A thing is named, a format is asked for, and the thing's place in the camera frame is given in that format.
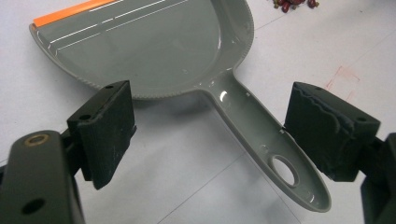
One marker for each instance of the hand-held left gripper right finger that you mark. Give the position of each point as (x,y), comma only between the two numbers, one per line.
(323,133)

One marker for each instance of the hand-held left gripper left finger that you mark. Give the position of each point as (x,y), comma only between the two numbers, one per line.
(104,133)

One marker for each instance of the grey dustpan with orange lip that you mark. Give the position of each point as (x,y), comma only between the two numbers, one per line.
(140,46)

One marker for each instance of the pile of red beans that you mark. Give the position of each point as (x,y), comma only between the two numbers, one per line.
(291,3)

